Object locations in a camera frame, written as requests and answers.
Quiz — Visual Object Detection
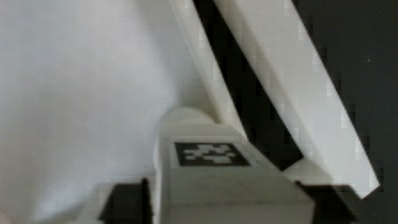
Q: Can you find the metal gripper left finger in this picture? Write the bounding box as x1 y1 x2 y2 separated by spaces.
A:
76 178 156 224

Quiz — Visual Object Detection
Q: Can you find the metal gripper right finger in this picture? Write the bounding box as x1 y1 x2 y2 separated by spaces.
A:
293 181 367 224

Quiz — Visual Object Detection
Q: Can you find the white table leg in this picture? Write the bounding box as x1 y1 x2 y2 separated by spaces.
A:
152 107 314 224

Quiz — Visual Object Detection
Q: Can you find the white square table top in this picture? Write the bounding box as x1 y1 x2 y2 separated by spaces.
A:
0 0 250 224

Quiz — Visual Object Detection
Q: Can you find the white U-shaped fence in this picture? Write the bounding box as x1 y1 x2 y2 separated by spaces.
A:
213 0 380 197

